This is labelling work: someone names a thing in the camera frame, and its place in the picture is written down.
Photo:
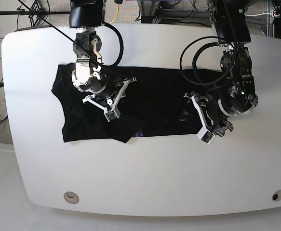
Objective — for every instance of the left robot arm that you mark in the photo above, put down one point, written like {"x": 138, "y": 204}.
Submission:
{"x": 228, "y": 18}

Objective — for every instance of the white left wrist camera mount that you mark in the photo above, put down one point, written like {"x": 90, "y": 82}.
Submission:
{"x": 204, "y": 120}

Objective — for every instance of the black T-shirt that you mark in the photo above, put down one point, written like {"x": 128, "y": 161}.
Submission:
{"x": 151, "y": 107}

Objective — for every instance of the grommet hole with dark plug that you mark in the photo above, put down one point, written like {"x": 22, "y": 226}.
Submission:
{"x": 276, "y": 196}

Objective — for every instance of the grey metal frame base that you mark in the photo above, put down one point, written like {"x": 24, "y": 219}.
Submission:
{"x": 167, "y": 11}

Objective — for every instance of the black tripod stand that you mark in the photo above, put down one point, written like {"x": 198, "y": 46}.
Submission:
{"x": 38, "y": 12}

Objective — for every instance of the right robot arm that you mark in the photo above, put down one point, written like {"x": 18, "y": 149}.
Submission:
{"x": 86, "y": 15}

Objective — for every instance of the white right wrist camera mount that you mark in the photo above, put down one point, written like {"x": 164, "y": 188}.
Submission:
{"x": 109, "y": 98}

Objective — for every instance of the empty silver grommet hole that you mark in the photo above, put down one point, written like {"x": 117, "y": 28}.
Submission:
{"x": 71, "y": 197}

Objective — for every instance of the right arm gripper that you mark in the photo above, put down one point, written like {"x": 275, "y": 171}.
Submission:
{"x": 90, "y": 78}

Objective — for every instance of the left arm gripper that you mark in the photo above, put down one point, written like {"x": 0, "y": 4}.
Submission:
{"x": 224, "y": 101}

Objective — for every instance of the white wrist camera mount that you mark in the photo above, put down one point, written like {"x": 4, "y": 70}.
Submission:
{"x": 109, "y": 98}
{"x": 204, "y": 120}

